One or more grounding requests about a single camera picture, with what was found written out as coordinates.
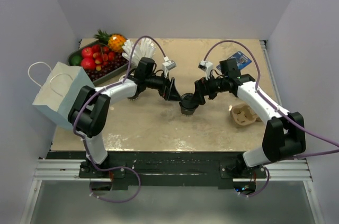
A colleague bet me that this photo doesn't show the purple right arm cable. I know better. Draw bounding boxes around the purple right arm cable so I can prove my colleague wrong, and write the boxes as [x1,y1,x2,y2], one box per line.
[203,40,339,198]

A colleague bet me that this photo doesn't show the blue card package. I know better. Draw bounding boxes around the blue card package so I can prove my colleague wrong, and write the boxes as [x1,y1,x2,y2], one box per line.
[227,51,252,70]

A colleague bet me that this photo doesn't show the cardboard cup carrier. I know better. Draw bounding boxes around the cardboard cup carrier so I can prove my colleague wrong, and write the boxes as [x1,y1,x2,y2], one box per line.
[229,104,262,127]

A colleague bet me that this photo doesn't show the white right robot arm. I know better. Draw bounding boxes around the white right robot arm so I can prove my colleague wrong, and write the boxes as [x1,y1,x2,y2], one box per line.
[181,59,306,178]

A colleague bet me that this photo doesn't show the pineapple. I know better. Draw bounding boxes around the pineapple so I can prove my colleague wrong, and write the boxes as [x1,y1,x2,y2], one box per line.
[93,29,127,53]

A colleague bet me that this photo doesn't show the black plastic cup lid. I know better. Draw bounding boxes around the black plastic cup lid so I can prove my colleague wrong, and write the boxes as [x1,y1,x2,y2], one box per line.
[180,93,193,107]

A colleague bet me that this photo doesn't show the dark purple grape bunch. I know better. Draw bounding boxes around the dark purple grape bunch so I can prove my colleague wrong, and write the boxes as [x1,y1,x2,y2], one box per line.
[85,52,128,81]

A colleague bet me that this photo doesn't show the red apple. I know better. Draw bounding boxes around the red apple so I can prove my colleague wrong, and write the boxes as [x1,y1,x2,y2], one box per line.
[81,57,96,70]
[81,47,93,59]

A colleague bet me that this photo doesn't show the light blue paper bag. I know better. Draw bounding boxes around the light blue paper bag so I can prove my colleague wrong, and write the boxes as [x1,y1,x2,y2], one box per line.
[28,61,95,130]

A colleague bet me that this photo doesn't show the green lime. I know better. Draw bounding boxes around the green lime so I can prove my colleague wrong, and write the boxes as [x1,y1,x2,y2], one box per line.
[70,55,82,66]

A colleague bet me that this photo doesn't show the white paper coffee cup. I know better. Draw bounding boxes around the white paper coffee cup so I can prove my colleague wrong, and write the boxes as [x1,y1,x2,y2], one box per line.
[180,105,198,116]

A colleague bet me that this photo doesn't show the grey fruit tray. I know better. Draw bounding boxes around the grey fruit tray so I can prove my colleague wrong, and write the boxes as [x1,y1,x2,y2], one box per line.
[67,41,128,86]

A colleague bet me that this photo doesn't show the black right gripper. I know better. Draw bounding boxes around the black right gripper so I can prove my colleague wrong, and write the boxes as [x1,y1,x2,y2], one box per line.
[190,72,228,105]

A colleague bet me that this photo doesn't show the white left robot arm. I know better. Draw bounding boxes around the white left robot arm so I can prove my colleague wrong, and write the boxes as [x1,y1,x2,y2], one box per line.
[68,57,181,177]

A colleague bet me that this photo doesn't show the stack of paper cups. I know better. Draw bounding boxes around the stack of paper cups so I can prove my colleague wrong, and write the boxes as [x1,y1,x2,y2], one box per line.
[118,74,141,101]

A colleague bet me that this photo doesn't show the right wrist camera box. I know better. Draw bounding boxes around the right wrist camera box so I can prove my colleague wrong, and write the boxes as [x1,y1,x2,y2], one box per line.
[198,60,213,75]

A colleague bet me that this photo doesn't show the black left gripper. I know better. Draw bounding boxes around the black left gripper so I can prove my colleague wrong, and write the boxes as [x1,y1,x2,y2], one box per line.
[146,71,183,102]

